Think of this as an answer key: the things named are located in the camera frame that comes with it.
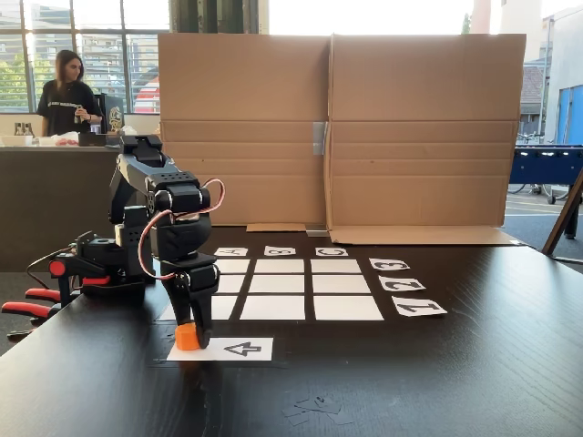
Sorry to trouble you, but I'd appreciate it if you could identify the round orange token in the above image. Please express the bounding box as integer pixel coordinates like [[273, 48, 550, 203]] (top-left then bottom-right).
[[175, 322, 200, 351]]

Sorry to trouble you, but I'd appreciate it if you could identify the white nine-square grid sheet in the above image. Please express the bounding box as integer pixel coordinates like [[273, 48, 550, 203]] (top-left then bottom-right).
[[159, 258, 386, 322]]

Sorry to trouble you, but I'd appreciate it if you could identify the white arrow paper sheet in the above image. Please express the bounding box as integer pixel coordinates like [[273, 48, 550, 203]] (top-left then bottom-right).
[[166, 337, 274, 362]]

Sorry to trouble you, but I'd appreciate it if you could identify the black mini fridge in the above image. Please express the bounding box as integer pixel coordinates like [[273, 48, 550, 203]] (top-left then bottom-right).
[[77, 93, 125, 147]]

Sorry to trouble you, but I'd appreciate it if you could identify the dark counter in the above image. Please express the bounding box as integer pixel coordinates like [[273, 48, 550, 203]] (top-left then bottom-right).
[[0, 143, 160, 274]]

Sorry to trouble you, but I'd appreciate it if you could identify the narrower brown cardboard panel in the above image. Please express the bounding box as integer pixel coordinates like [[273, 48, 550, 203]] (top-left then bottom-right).
[[157, 32, 332, 233]]

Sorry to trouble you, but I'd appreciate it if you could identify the silver tape strip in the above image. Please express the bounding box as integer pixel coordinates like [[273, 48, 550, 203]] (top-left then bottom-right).
[[312, 120, 329, 157]]

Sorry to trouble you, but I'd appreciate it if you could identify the person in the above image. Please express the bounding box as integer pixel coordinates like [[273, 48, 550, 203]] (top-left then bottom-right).
[[36, 49, 105, 137]]

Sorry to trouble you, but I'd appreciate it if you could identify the number 3 paper sheet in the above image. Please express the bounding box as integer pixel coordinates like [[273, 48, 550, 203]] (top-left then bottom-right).
[[368, 258, 411, 272]]

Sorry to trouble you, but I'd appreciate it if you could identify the number 2 paper sheet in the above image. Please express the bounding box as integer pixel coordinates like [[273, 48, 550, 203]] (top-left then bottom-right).
[[377, 275, 427, 292]]

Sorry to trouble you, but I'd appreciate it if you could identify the number 1 paper sheet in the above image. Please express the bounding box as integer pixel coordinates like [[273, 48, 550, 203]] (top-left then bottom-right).
[[391, 295, 448, 318]]

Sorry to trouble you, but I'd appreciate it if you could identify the wider brown cardboard panel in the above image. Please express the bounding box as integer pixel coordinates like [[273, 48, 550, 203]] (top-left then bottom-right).
[[325, 32, 527, 247]]

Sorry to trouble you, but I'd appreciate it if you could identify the blue foosball table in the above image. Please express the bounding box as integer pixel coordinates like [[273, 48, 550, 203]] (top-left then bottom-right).
[[508, 144, 583, 205]]

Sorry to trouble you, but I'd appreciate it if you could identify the wooden easel leg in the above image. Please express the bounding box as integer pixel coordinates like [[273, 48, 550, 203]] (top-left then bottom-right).
[[540, 168, 583, 265]]

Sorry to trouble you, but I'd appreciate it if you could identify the white and red arm cable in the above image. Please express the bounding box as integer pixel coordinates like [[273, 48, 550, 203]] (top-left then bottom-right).
[[138, 178, 226, 279]]

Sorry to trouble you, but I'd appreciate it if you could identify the red-handled black clamp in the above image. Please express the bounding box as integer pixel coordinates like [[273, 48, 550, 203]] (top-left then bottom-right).
[[1, 259, 77, 341], [25, 275, 110, 305]]

